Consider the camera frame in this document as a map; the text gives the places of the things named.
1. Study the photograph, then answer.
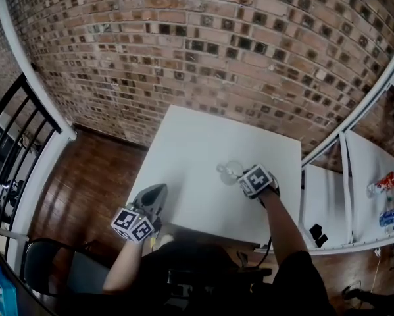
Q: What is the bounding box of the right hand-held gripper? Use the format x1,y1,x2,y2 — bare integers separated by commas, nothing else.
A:
238,163,281,201

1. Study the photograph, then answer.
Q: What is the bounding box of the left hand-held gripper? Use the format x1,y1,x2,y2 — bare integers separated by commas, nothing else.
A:
110,183,169,244

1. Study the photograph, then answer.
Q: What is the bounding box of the white cup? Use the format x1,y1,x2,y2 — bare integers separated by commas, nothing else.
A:
216,160,247,186

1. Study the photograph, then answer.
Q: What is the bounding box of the person's left forearm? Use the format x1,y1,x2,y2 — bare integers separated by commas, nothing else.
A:
102,238,143,293

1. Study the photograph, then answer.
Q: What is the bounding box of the person's right forearm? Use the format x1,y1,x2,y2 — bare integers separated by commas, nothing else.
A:
258,194,308,259

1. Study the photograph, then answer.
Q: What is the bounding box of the white metal rack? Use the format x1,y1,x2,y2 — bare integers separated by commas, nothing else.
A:
253,28,394,255

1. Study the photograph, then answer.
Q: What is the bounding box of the person's black clothing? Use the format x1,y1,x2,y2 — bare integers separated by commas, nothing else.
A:
101,242,337,316

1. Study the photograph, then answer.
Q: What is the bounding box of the black chair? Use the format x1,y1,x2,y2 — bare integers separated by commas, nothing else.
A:
20,238,112,296

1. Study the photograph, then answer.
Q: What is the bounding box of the red and white packet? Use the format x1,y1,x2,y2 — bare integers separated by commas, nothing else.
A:
366,169,394,199

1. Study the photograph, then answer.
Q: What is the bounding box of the blue label plastic bottle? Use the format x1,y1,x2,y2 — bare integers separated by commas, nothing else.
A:
378,207,394,228

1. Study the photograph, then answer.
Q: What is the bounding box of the black metal railing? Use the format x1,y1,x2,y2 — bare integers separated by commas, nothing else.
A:
0,72,64,253

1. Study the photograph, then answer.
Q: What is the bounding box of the black cable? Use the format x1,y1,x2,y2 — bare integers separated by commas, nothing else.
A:
341,279,362,302

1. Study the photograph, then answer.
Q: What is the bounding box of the white railing post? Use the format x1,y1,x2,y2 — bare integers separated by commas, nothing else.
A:
0,0,78,273

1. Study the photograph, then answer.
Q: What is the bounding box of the white cable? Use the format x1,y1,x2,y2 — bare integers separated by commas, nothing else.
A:
368,247,382,293

